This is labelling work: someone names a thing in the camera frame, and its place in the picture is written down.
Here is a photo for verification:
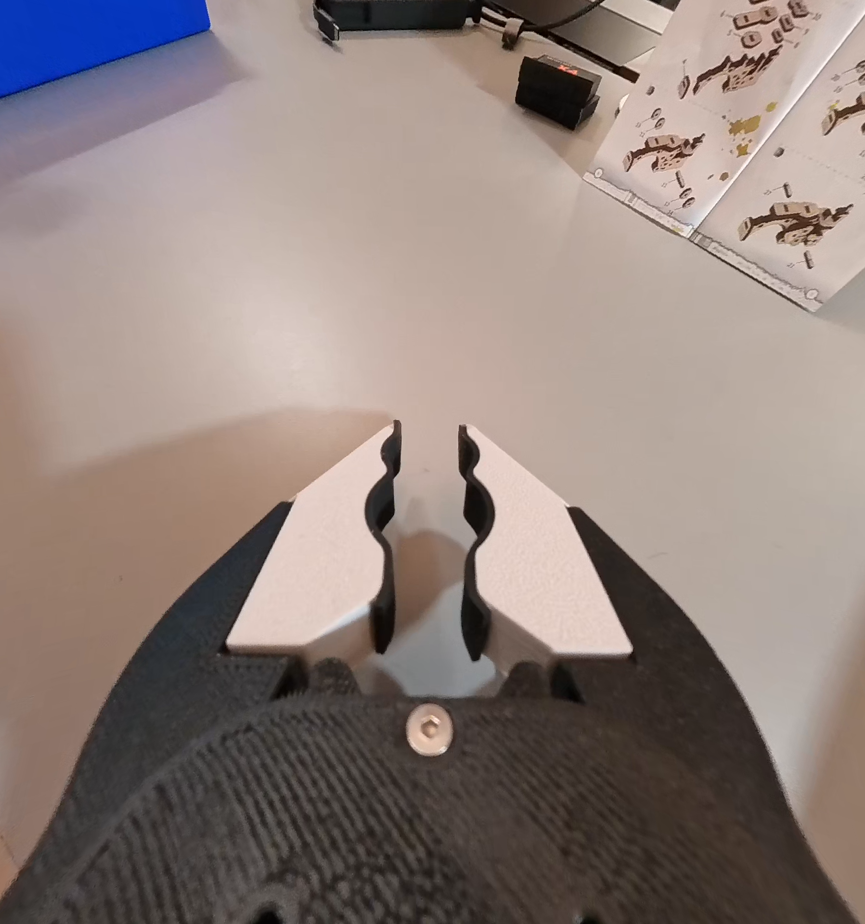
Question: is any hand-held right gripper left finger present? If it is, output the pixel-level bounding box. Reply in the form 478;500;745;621
223;420;404;663

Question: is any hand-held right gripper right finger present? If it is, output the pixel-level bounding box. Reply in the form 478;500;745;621
457;423;635;664

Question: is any printed assembly instruction booklet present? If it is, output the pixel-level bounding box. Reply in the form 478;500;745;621
582;0;865;313

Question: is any small black box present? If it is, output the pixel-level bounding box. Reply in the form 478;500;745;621
514;54;601;132

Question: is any black power adapter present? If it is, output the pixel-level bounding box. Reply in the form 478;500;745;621
313;0;480;43

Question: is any blue box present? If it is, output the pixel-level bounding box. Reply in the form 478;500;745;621
0;0;211;109

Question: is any black cable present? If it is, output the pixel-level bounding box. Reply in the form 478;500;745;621
476;0;610;51

